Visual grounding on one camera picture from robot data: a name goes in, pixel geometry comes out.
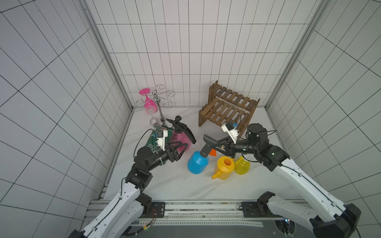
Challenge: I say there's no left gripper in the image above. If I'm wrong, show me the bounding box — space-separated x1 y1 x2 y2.
147 141 189 171

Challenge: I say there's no yellow watering can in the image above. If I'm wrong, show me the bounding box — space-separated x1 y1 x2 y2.
211 156 235 180

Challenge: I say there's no pink pressure sprayer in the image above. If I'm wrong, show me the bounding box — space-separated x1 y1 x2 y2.
167 116 196 150

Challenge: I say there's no blue spray bottle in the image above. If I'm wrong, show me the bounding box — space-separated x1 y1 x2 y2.
187 134 216 175

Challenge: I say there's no small yellow spray bottle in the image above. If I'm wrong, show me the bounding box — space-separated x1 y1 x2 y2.
234 156 251 175

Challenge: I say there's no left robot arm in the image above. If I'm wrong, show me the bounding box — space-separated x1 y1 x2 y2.
69 141 188 238

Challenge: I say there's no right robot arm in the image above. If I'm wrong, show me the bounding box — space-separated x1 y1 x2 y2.
200 123 361 238

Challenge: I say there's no wooden slatted shelf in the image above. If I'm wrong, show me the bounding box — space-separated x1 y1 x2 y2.
198 81 260 136

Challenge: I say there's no green chips bag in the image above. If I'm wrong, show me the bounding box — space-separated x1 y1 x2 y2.
146 126 174 153

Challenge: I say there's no clear wine glass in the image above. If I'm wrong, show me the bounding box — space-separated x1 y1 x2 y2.
150 115 161 127

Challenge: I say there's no pink wine glass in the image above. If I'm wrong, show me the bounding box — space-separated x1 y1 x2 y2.
139 88 157 115

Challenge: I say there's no metal wine glass rack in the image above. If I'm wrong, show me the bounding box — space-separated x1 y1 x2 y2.
136 84 175 127

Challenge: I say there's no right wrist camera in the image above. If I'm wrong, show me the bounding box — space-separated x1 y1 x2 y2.
221 122 239 144

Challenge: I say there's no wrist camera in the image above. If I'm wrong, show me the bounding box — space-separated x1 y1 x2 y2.
221 122 239 144
156 130 168 151

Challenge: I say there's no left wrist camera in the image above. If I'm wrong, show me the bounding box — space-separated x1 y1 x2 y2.
156 130 168 151

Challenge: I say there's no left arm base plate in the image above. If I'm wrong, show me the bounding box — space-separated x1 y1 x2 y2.
137 202 166 218

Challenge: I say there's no aluminium mounting rail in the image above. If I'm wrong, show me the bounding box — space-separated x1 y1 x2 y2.
84 198 323 228

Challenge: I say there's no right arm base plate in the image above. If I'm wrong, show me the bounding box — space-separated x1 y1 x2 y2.
239 201 281 218

